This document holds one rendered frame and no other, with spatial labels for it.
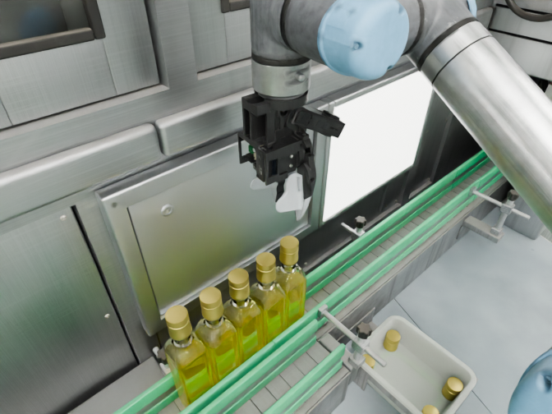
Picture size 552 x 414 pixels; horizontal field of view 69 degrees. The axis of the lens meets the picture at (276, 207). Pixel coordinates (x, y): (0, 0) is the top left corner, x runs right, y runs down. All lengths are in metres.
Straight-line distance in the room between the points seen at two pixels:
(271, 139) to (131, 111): 0.20
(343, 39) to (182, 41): 0.29
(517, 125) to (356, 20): 0.19
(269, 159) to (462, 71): 0.24
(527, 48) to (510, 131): 0.91
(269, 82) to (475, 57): 0.22
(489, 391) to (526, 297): 0.34
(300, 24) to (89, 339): 0.65
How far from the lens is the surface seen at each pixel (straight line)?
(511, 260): 1.45
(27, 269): 0.69
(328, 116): 0.61
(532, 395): 0.36
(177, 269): 0.77
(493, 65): 0.47
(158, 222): 0.68
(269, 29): 0.48
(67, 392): 0.92
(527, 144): 0.45
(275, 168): 0.55
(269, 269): 0.69
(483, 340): 1.20
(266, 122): 0.53
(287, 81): 0.50
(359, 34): 0.38
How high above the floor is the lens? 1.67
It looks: 39 degrees down
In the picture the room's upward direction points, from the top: straight up
